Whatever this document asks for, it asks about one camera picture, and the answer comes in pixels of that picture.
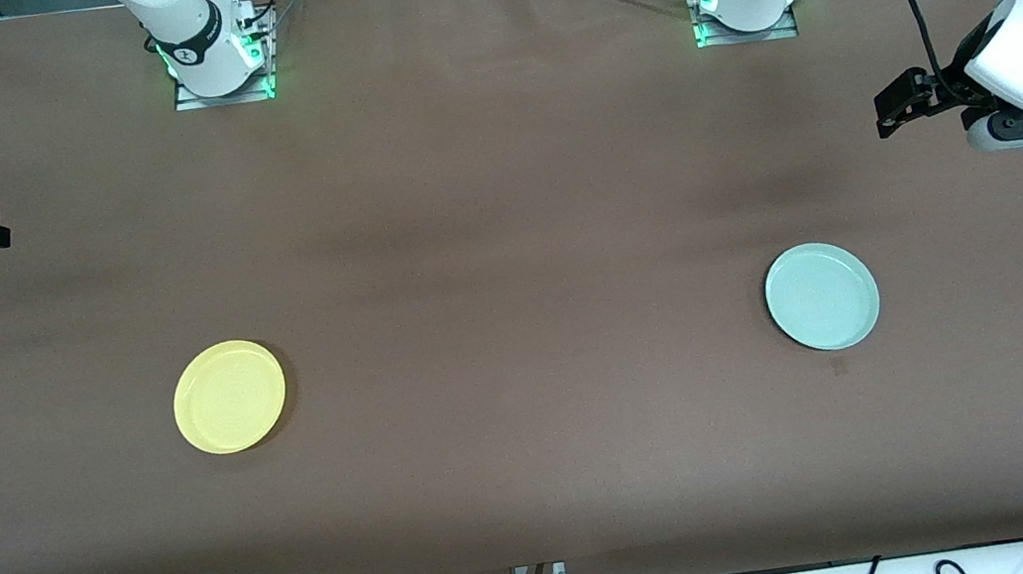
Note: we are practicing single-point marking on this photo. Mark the pale green round plate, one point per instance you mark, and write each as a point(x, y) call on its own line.
point(822, 296)

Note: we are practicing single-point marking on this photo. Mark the yellow round plate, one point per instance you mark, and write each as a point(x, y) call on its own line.
point(230, 397)

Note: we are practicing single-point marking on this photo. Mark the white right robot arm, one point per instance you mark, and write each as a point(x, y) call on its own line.
point(192, 42)

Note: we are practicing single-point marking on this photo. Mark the brown table mat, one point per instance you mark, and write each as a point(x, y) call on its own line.
point(489, 130)

